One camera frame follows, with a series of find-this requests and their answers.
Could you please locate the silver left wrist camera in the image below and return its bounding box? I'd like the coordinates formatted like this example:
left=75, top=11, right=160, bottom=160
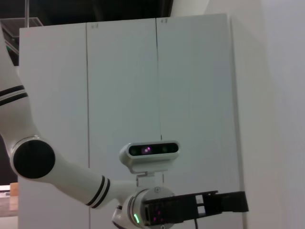
left=119, top=140, right=180, bottom=189

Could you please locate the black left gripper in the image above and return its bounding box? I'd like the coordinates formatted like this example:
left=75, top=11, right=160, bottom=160
left=142, top=190, right=250, bottom=226

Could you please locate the white cabinet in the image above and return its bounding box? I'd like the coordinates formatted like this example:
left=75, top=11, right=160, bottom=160
left=18, top=13, right=248, bottom=229

